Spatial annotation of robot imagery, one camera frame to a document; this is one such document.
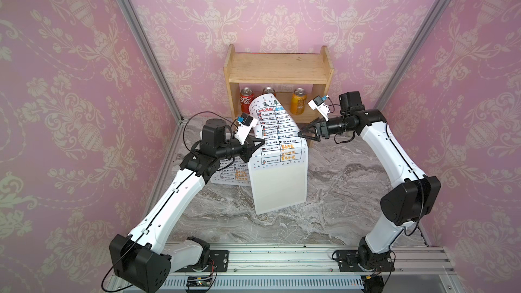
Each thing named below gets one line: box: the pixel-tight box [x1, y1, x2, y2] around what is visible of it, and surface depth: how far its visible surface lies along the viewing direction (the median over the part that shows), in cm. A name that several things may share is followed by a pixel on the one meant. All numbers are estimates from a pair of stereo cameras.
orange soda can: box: [290, 87, 307, 115], surface depth 89 cm
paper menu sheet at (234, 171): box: [210, 155, 252, 187], surface depth 91 cm
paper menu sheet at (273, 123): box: [249, 93, 308, 155], surface depth 74 cm
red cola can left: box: [240, 86, 255, 114], surface depth 88 cm
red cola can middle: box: [262, 85, 276, 95], surface depth 89 cm
